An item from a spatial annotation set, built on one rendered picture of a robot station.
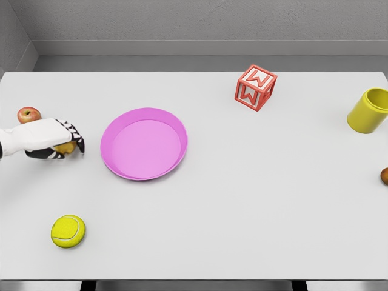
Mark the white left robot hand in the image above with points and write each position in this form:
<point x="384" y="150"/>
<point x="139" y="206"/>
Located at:
<point x="45" y="133"/>

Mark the yellow lemon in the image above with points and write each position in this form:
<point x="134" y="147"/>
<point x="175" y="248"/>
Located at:
<point x="65" y="148"/>

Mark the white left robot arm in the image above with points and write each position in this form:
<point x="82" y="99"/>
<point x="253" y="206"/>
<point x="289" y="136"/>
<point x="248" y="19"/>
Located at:
<point x="9" y="141"/>

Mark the pink round plate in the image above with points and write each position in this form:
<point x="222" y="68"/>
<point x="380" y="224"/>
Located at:
<point x="144" y="144"/>

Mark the red apple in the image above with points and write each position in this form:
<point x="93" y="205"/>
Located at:
<point x="28" y="115"/>

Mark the yellow tennis ball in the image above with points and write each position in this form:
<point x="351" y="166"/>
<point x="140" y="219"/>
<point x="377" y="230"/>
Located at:
<point x="68" y="232"/>

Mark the red letter W block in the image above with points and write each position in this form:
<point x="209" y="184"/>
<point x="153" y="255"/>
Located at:
<point x="255" y="88"/>

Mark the yellow cup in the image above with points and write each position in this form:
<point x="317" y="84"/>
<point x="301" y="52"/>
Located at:
<point x="367" y="111"/>

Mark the brown round fruit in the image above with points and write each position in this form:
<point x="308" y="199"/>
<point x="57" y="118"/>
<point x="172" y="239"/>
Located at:
<point x="385" y="176"/>

